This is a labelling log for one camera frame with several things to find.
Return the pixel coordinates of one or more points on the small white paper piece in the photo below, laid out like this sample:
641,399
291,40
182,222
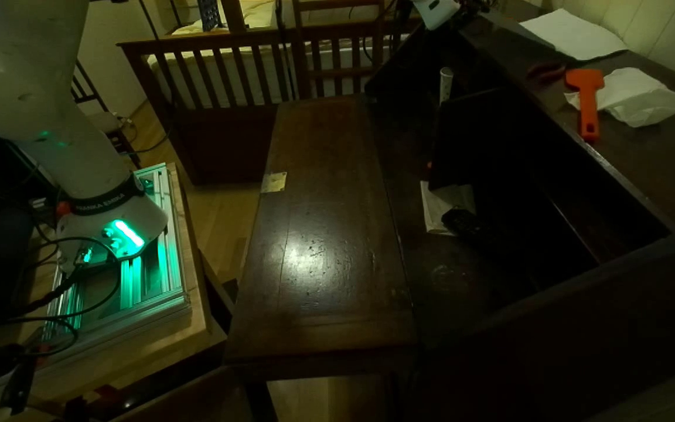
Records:
442,200

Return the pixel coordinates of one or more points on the small yellow sticky note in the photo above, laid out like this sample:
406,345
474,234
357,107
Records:
275,182

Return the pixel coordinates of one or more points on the wooden base platform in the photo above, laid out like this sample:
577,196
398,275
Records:
66,368

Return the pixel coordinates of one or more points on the black remote control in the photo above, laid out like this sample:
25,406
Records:
474,230

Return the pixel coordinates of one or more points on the orange plastic scraper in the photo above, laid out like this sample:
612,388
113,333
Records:
586,84

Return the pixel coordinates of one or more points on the red handled pliers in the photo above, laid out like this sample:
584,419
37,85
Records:
545,73

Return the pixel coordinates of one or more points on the wooden crib railing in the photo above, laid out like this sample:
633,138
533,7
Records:
216,94

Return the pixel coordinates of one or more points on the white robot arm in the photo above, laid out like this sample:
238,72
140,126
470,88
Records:
39,51

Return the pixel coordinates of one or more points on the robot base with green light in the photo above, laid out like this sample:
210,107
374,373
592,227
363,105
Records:
118,250

